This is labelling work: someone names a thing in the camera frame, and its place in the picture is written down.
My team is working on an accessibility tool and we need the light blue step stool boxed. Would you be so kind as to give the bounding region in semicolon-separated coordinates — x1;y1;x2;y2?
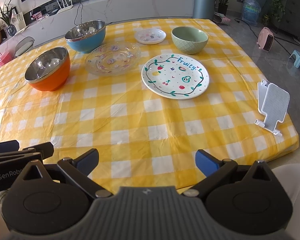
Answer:
289;50;300;69

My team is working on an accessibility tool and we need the orange steel bowl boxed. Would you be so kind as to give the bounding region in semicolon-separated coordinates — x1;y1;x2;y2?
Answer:
24;47;71;92

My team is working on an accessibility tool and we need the white wifi router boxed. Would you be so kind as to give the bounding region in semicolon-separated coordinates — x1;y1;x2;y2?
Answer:
56;0;73;14

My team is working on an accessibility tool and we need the grey white stool chair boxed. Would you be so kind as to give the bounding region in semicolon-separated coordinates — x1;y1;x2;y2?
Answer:
14;36;35;57

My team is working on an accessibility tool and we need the blue steel bowl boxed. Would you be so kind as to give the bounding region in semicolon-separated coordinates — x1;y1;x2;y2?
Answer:
64;20;106;54

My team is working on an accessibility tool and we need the potted plant blue vase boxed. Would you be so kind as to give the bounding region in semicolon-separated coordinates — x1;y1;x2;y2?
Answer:
0;0;17;37

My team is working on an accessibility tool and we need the white phone stand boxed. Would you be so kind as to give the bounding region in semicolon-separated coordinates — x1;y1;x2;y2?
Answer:
255;80;290;137

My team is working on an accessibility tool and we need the black power cable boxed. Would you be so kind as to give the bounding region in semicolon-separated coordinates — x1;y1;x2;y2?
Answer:
73;2;84;27

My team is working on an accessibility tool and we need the yellow checkered tablecloth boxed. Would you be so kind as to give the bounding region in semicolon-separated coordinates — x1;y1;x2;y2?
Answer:
0;19;299;191

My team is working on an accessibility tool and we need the blue water jug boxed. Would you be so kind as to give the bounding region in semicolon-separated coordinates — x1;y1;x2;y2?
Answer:
242;0;261;26

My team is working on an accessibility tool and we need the white Fruity plate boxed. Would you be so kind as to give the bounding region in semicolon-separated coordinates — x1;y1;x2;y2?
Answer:
141;54;210;100

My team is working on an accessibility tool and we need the clear glass cartoon plate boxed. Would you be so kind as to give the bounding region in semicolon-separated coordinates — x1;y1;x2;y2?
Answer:
84;41;141;76

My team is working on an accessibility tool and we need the green ceramic bowl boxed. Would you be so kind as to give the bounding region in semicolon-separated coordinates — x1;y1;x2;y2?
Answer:
171;27;209;55

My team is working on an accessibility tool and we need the small white sticker dish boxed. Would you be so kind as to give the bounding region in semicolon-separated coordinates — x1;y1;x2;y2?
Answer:
134;28;166;45

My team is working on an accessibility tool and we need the grey metal trash bin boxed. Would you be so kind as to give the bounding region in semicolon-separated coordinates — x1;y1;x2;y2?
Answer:
192;0;216;20

